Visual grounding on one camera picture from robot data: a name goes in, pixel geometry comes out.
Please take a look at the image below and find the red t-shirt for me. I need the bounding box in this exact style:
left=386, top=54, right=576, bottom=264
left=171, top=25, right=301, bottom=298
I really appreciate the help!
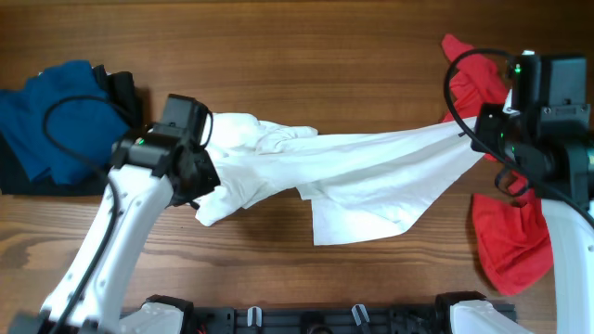
left=449, top=55, right=553, bottom=296

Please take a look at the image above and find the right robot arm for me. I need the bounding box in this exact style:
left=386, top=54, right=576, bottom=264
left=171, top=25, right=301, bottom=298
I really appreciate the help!
left=444, top=48, right=593, bottom=333

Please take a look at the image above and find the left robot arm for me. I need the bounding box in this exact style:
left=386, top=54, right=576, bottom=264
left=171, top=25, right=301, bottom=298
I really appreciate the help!
left=8, top=94, right=220, bottom=333

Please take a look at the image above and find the black folded garment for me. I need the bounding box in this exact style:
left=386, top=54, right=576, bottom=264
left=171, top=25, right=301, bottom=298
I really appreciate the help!
left=1, top=65, right=143, bottom=197

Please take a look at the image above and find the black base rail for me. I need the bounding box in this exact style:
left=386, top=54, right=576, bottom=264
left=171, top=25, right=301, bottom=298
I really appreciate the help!
left=120, top=294, right=519, bottom=334

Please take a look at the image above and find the white t-shirt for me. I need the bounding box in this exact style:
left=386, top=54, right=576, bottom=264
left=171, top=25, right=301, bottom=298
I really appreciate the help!
left=195, top=113, right=482, bottom=246

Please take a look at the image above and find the blue folded shirt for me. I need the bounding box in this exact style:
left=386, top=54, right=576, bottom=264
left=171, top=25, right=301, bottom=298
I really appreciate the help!
left=1, top=60, right=129, bottom=185

